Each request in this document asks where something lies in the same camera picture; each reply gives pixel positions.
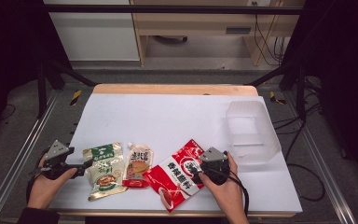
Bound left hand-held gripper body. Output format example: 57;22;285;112
38;139;78;181

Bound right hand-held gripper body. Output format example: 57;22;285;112
198;147;231;187

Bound red and white food packet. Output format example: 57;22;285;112
142;138;207;214

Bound green and gold food packet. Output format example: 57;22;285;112
82;142;129;202

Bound clear plastic container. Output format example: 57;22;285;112
225;100;282;166

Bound spouted sauce pouch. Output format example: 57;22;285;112
122;141;155;189

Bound person's right hand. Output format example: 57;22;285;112
198;150;250;217

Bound person's left hand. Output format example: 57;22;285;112
27;153;79;210

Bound yellow and black tape piece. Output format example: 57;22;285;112
69;89;84;107
268;91;287;105

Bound white table mat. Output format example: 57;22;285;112
48;92;303;215

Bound black metal stand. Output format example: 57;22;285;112
247;61;308;123
36;58;98;119

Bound wooden table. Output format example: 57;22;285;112
55;83;296;218

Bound black curtain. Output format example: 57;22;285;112
0;0;73;147
280;0;358;190

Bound white cabinet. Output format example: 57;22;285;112
42;0;141;63

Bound wooden desk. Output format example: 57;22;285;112
130;0;306;67

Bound aluminium rail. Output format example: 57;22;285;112
283;90;358;224
0;89;61;224

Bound left hand-held gripper cable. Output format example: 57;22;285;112
25;148;50;203

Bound black floor cables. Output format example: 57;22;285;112
272;101;328;203

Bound black hanging cables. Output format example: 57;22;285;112
252;0;286;67

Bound black horizontal frame bar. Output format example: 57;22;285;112
42;4;304;16

